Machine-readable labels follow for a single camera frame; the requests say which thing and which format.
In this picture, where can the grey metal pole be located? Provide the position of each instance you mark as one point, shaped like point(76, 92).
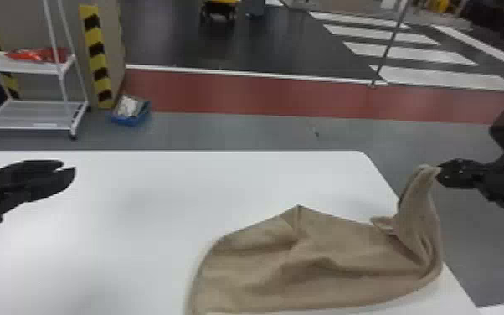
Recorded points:
point(388, 44)

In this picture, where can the blue tray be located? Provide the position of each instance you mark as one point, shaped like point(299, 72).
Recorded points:
point(131, 115)

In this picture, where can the red snack packet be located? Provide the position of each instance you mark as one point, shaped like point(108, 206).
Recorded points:
point(36, 55)

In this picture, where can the beige towel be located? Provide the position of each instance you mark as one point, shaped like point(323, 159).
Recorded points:
point(313, 259)

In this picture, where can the yellow cart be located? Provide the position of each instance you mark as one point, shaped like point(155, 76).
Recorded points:
point(219, 9)

